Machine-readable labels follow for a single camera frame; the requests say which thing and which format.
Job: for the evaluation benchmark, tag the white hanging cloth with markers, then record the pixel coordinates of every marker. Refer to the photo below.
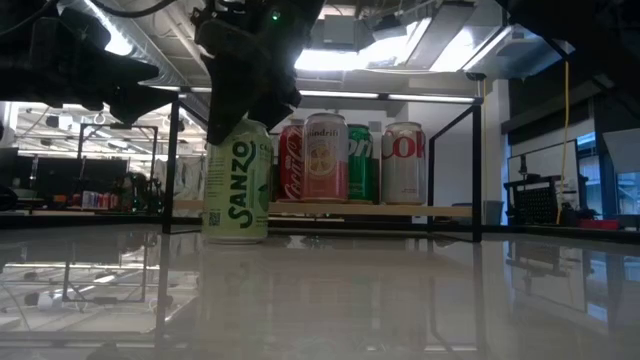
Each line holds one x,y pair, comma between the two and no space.
190,177

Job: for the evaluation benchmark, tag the silver ceiling duct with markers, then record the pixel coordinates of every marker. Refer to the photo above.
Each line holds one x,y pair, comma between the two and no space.
450,40

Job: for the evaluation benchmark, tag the black counter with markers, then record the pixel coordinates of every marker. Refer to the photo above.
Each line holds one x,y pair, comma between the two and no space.
560,234

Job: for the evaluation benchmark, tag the silver Diet Coke can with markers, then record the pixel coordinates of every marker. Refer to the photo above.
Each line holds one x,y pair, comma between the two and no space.
404,175

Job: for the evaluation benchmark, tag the red tray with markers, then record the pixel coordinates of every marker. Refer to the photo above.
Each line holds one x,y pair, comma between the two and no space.
597,224

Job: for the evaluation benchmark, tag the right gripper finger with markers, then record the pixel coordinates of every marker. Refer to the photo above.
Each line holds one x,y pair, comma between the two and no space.
277,90
230,85

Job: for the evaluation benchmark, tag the black equipment cart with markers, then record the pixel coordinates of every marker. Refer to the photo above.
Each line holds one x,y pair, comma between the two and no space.
540,205

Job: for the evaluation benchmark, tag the green Sprite can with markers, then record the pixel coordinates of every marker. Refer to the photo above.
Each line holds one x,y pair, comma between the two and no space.
360,170

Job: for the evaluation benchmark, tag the person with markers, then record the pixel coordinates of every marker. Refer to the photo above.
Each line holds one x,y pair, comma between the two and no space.
132,192

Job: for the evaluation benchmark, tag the red Coca-Cola can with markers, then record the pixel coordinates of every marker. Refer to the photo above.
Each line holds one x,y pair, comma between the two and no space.
290,165

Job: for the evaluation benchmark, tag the grey ceiling box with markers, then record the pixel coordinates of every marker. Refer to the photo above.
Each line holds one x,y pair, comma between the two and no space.
341,30

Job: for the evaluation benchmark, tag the lime green beverage can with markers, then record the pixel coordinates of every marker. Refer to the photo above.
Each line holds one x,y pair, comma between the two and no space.
237,200

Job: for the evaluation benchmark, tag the black metal rack frame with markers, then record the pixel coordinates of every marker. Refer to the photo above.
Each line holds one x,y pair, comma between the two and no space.
80,150

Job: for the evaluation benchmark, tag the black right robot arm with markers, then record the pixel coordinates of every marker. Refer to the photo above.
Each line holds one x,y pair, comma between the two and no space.
600,30

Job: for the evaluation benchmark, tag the ceiling light panel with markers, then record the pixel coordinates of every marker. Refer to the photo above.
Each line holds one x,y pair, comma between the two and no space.
340,60

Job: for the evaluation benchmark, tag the grey waste bin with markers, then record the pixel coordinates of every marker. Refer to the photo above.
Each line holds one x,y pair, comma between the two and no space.
492,212

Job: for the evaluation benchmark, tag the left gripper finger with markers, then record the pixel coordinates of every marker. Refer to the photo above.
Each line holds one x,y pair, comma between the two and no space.
145,100
95,65

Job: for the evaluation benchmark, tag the black metal table frame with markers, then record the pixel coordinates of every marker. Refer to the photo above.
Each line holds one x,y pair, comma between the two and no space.
75,220

